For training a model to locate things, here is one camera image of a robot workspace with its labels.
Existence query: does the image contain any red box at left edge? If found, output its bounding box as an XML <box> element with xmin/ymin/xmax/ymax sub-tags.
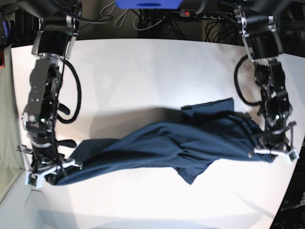
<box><xmin>0</xmin><ymin>51</ymin><xmax>5</xmax><ymax>68</ymax></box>

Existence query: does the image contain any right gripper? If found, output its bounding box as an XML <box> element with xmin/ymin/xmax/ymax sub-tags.
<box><xmin>16</xmin><ymin>145</ymin><xmax>82</xmax><ymax>177</ymax></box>

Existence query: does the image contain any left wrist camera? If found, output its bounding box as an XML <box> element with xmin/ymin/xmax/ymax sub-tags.
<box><xmin>286</xmin><ymin>147</ymin><xmax>299</xmax><ymax>164</ymax></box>

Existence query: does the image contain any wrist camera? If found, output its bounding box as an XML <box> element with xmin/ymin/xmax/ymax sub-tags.
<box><xmin>286</xmin><ymin>147</ymin><xmax>299</xmax><ymax>164</ymax></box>
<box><xmin>25</xmin><ymin>171</ymin><xmax>44</xmax><ymax>189</ymax></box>

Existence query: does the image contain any blue plastic box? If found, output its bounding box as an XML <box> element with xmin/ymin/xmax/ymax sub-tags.
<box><xmin>115</xmin><ymin>0</ymin><xmax>182</xmax><ymax>10</ymax></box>

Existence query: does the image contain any dark blue t-shirt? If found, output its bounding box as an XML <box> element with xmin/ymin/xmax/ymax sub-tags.
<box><xmin>47</xmin><ymin>98</ymin><xmax>274</xmax><ymax>186</ymax></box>

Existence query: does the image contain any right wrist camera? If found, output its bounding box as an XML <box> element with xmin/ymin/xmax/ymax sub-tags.
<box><xmin>25</xmin><ymin>171</ymin><xmax>44</xmax><ymax>189</ymax></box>

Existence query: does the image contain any white bin at left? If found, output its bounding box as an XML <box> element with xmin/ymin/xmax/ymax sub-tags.
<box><xmin>0</xmin><ymin>48</ymin><xmax>47</xmax><ymax>229</ymax></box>

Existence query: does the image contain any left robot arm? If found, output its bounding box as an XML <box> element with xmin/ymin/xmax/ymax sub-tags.
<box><xmin>213</xmin><ymin>0</ymin><xmax>299</xmax><ymax>162</ymax></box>

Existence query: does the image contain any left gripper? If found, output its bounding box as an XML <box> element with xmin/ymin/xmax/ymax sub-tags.
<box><xmin>249</xmin><ymin>121</ymin><xmax>296</xmax><ymax>159</ymax></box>

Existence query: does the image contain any blue handled tool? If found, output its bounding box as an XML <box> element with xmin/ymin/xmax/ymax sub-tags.
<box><xmin>2</xmin><ymin>20</ymin><xmax>11</xmax><ymax>39</ymax></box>

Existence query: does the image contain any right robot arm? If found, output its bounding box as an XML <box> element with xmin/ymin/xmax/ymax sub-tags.
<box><xmin>16</xmin><ymin>0</ymin><xmax>112</xmax><ymax>187</ymax></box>

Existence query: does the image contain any black power strip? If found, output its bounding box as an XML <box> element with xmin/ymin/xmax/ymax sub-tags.
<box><xmin>179</xmin><ymin>9</ymin><xmax>234</xmax><ymax>20</ymax></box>

